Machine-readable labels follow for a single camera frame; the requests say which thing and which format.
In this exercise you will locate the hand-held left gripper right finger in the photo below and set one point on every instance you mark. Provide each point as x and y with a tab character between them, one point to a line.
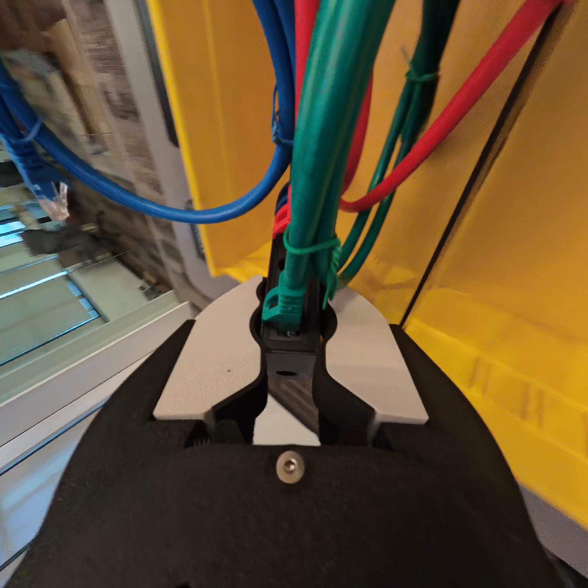
367	363

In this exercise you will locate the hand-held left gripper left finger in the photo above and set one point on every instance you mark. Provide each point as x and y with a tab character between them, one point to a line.
211	363

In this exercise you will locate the black ethernet switch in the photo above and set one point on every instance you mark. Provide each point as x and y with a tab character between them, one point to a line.
289	349

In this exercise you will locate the yellow plastic bin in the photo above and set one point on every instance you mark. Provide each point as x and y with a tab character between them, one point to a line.
505	229

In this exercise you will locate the black oval pad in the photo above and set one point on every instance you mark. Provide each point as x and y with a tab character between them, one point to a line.
298	404

